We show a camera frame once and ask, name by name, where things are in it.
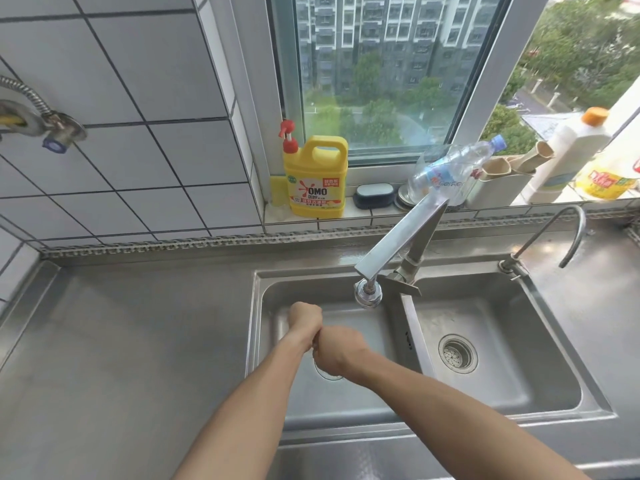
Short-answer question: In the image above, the person's left hand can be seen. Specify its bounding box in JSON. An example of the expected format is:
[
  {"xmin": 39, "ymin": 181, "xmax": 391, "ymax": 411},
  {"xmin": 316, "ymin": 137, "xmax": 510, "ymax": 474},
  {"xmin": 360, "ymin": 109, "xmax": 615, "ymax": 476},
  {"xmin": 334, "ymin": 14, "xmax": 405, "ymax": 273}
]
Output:
[{"xmin": 287, "ymin": 302, "xmax": 323, "ymax": 352}]

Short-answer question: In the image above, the person's right hand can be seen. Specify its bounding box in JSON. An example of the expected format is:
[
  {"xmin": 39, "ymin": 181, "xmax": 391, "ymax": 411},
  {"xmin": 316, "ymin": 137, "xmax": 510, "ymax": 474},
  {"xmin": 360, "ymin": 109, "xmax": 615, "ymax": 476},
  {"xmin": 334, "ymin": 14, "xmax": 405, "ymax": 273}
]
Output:
[{"xmin": 311, "ymin": 325, "xmax": 372, "ymax": 382}]

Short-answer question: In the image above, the person's left forearm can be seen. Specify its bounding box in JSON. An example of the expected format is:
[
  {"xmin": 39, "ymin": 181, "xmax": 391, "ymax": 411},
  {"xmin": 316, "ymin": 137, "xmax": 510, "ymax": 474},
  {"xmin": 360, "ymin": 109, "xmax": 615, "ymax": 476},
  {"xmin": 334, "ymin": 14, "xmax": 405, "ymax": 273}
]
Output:
[{"xmin": 172, "ymin": 331, "xmax": 313, "ymax": 480}]

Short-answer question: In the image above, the person's right forearm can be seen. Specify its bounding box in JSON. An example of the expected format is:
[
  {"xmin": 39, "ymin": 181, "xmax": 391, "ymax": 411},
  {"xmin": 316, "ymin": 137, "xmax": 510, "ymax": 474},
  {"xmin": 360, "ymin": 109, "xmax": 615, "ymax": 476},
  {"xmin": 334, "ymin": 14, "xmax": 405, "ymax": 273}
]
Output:
[{"xmin": 345, "ymin": 345, "xmax": 593, "ymax": 480}]

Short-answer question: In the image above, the steel sink drain strainer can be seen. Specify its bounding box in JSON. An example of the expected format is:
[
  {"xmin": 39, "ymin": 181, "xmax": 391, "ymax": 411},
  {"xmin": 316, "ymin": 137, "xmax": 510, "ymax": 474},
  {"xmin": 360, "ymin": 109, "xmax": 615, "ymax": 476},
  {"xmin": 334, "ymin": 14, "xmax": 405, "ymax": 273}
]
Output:
[{"xmin": 438, "ymin": 335, "xmax": 479, "ymax": 374}]

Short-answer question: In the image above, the stainless steel kitchen faucet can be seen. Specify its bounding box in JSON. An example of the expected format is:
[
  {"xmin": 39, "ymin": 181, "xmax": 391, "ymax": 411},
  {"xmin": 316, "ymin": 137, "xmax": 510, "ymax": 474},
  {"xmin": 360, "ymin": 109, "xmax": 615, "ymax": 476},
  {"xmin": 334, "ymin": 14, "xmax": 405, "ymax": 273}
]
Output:
[{"xmin": 354, "ymin": 191, "xmax": 450, "ymax": 309}]

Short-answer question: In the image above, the dark blue soap dish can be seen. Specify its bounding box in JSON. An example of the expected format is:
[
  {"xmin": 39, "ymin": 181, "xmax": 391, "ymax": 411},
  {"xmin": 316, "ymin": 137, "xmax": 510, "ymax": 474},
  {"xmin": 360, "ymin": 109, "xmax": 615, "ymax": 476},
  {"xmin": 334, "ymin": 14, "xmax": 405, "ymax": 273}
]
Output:
[{"xmin": 353, "ymin": 183, "xmax": 397, "ymax": 210}]

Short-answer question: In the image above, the yellow dish soap jug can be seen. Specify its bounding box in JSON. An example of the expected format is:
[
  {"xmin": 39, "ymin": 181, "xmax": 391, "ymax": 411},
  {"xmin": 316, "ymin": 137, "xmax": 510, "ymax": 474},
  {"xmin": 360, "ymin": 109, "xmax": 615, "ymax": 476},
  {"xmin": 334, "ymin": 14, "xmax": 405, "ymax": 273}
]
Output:
[{"xmin": 279, "ymin": 120, "xmax": 349, "ymax": 219}]

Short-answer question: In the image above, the stainless steel double sink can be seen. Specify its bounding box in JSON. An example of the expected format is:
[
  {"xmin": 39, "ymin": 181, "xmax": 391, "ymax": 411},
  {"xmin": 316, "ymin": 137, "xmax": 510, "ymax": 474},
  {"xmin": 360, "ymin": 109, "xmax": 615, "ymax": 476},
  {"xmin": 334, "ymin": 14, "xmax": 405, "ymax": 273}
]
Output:
[{"xmin": 245, "ymin": 260, "xmax": 617, "ymax": 435}]

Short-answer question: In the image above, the clear plastic water bottle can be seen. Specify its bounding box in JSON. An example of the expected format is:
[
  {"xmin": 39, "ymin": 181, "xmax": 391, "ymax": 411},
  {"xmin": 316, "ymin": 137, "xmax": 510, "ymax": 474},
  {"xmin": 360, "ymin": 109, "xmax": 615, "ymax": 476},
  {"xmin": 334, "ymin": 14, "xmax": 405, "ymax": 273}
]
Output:
[{"xmin": 407, "ymin": 135, "xmax": 508, "ymax": 206}]

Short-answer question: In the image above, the beige utensil holder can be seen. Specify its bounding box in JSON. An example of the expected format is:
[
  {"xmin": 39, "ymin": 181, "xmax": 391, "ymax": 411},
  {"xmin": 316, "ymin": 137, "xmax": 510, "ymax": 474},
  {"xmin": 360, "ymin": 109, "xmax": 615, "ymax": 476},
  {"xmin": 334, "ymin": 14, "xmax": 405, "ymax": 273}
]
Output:
[{"xmin": 465, "ymin": 141, "xmax": 556, "ymax": 210}]

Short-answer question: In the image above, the thin curved steel faucet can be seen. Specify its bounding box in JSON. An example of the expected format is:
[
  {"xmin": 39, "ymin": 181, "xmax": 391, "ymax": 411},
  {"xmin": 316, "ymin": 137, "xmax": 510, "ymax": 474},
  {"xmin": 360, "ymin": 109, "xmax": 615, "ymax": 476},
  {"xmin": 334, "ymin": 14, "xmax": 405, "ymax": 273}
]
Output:
[{"xmin": 498, "ymin": 205, "xmax": 587, "ymax": 280}]

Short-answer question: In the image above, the white bottle with orange cap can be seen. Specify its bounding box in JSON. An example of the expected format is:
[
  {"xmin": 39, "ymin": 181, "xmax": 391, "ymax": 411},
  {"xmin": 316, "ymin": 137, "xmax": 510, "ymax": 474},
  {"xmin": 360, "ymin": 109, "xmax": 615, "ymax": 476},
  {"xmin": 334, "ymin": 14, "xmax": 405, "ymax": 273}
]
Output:
[{"xmin": 527, "ymin": 107, "xmax": 613, "ymax": 205}]

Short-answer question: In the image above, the yellow labelled bottle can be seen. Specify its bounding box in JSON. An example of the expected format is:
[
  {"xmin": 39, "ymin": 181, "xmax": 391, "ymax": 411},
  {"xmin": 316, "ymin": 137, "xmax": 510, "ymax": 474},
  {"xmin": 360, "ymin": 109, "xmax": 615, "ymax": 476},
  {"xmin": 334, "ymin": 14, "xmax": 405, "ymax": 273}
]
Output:
[{"xmin": 575, "ymin": 145, "xmax": 640, "ymax": 201}]

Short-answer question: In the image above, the window frame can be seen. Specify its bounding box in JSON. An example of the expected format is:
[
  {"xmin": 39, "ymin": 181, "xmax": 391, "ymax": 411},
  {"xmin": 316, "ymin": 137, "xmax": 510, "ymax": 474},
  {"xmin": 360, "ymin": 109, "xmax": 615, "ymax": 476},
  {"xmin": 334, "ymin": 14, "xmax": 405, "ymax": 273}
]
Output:
[{"xmin": 207, "ymin": 0, "xmax": 553, "ymax": 185}]

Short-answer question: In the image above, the wall water valve with hose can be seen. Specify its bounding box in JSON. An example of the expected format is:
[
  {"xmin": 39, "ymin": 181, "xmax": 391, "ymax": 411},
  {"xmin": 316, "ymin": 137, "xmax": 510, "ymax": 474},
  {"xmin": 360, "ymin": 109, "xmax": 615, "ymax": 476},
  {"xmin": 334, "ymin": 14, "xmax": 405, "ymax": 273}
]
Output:
[{"xmin": 0, "ymin": 76, "xmax": 88, "ymax": 154}]

